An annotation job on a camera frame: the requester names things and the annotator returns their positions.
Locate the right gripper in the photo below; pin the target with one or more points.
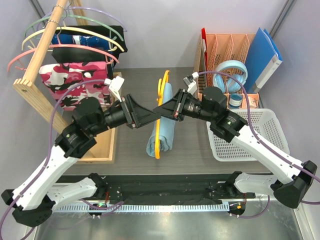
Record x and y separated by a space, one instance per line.
174 108

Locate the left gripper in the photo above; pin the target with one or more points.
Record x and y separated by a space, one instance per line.
135 115

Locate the light blue trousers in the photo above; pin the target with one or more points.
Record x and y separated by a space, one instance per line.
166 128

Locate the orange plastic hanger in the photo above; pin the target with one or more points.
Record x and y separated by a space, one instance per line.
160 92

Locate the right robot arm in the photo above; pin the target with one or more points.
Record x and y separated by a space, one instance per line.
289 178

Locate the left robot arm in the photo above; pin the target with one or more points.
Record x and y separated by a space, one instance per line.
33 202

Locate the cream plastic hanger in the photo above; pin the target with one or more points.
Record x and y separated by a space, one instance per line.
75 29

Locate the black trousers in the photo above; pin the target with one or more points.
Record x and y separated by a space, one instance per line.
100 30

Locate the pink camouflage trousers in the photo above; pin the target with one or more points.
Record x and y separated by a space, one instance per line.
60 77

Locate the dark grey trousers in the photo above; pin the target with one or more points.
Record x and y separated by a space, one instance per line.
91 66

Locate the pink plastic hanger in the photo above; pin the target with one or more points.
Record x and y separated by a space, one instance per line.
67 53

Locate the green plastic hanger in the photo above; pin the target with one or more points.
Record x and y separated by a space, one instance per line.
76 17

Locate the purple plastic hanger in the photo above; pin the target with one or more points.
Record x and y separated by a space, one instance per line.
85 23

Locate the blue patterned trousers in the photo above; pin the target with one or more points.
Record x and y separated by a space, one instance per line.
90 41

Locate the blue white small jar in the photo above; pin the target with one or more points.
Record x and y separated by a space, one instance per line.
235 101

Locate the orange desk file organizer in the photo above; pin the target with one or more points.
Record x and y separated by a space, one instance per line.
221 47

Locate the red folder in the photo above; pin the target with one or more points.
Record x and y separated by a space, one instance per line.
204 47

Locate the white plastic basket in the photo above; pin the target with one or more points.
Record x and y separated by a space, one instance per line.
264 122

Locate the blue folder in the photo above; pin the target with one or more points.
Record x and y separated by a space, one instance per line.
263 59

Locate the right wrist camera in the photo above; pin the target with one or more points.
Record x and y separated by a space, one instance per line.
191 83

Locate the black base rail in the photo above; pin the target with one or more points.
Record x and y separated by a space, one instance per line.
170 189

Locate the white slotted cable duct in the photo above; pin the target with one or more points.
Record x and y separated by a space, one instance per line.
80 207

